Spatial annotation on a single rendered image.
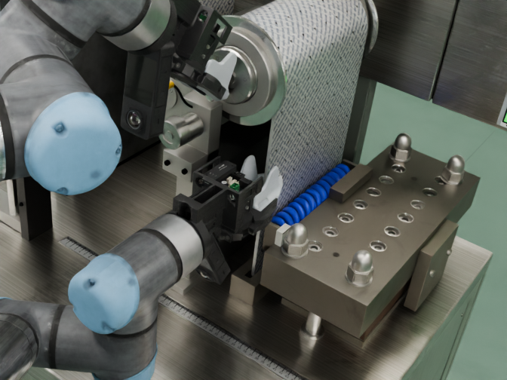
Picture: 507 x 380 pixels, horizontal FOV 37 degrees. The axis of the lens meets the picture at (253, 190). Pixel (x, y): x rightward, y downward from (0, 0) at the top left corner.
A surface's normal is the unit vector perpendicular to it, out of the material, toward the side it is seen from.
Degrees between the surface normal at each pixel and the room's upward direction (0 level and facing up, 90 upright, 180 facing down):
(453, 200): 0
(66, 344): 56
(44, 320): 17
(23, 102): 30
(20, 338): 51
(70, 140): 90
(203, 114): 90
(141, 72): 82
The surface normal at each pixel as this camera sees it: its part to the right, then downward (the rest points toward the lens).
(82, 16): 0.51, 0.56
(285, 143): 0.82, 0.40
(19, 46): -0.16, -0.72
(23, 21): -0.18, 0.00
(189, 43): -0.36, -0.19
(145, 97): -0.56, 0.29
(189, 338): 0.11, -0.81
